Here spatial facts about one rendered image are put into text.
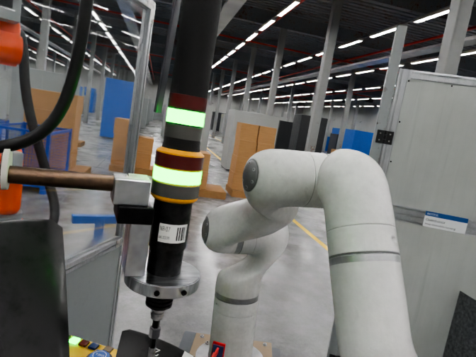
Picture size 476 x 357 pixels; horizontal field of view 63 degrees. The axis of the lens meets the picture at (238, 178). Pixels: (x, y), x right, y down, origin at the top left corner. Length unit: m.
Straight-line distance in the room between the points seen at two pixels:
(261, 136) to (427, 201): 6.55
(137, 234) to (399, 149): 1.89
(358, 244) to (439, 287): 1.83
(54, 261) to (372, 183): 0.39
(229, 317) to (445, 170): 1.46
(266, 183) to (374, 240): 0.22
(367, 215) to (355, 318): 0.12
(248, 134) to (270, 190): 7.82
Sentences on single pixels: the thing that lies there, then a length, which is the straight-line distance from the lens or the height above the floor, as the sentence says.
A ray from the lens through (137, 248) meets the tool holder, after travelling 0.36.
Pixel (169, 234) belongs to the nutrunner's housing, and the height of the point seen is 1.50.
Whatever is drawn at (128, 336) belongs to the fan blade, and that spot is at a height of 1.24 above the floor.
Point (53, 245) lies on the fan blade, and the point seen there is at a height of 1.44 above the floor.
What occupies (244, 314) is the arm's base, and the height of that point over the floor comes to 1.12.
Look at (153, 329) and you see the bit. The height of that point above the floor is 1.40.
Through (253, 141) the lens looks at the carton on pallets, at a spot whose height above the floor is 1.24.
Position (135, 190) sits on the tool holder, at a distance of 0.34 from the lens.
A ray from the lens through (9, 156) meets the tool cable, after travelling 0.35.
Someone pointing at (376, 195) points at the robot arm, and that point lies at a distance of 0.53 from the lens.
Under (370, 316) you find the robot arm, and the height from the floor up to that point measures 1.41.
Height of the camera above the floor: 1.61
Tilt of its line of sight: 8 degrees down
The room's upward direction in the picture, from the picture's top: 9 degrees clockwise
